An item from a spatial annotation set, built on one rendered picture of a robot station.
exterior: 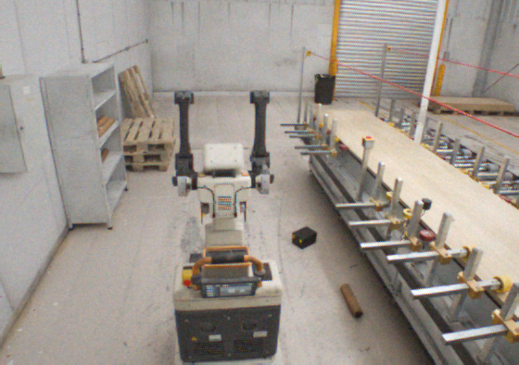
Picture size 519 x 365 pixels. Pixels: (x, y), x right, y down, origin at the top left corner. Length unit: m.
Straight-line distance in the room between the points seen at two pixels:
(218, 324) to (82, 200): 2.26
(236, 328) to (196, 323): 0.21
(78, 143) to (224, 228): 1.95
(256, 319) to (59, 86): 2.53
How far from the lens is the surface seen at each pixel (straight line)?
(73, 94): 3.40
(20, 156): 2.70
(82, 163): 3.59
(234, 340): 2.02
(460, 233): 2.37
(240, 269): 1.76
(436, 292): 1.75
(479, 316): 2.20
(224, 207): 1.87
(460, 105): 10.12
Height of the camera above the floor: 2.02
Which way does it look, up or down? 24 degrees down
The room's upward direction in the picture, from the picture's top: 2 degrees clockwise
